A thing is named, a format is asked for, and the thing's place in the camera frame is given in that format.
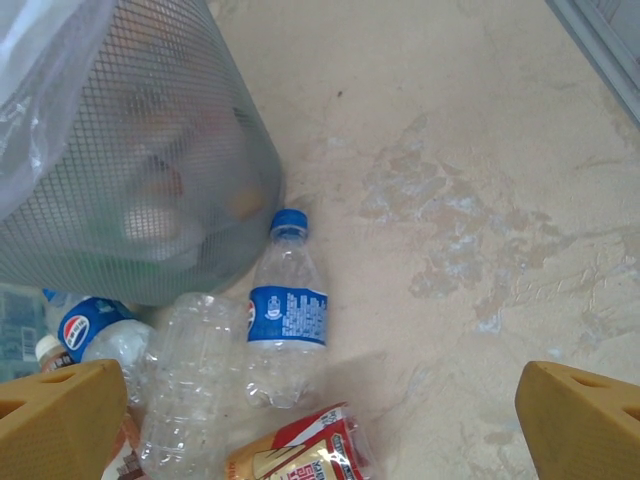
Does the brown label tea bottle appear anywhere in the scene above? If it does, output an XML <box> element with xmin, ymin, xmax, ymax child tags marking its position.
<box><xmin>33</xmin><ymin>333</ymin><xmax>146</xmax><ymax>480</ymax></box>

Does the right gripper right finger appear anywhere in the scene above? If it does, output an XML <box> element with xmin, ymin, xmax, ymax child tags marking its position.
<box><xmin>515</xmin><ymin>360</ymin><xmax>640</xmax><ymax>480</ymax></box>

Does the crushed clear bottle without label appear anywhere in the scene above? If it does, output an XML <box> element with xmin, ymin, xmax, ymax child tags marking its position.
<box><xmin>138</xmin><ymin>292</ymin><xmax>251</xmax><ymax>480</ymax></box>

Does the clear bottle pale blue label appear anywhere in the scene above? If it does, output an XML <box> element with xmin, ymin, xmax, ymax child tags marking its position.
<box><xmin>0</xmin><ymin>282</ymin><xmax>51</xmax><ymax>374</ymax></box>

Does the grey mesh waste bin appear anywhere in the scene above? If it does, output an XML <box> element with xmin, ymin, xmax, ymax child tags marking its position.
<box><xmin>0</xmin><ymin>0</ymin><xmax>287</xmax><ymax>307</ymax></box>

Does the aluminium side rail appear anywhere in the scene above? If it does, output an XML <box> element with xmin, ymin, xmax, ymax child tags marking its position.
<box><xmin>543</xmin><ymin>0</ymin><xmax>640</xmax><ymax>130</ymax></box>

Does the translucent plastic bin liner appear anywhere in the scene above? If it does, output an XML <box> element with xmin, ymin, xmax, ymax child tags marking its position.
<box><xmin>0</xmin><ymin>0</ymin><xmax>119</xmax><ymax>224</ymax></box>

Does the clear bottle blue Pepsi label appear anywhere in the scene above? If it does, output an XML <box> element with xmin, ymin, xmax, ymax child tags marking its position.
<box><xmin>42</xmin><ymin>287</ymin><xmax>156</xmax><ymax>396</ymax></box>
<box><xmin>244</xmin><ymin>208</ymin><xmax>331</xmax><ymax>410</ymax></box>

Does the red and gold snack wrapper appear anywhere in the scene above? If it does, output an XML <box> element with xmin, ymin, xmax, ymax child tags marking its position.
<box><xmin>224</xmin><ymin>401</ymin><xmax>375</xmax><ymax>480</ymax></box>

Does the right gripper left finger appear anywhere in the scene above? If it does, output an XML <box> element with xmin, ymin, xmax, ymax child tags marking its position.
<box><xmin>0</xmin><ymin>358</ymin><xmax>129</xmax><ymax>480</ymax></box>

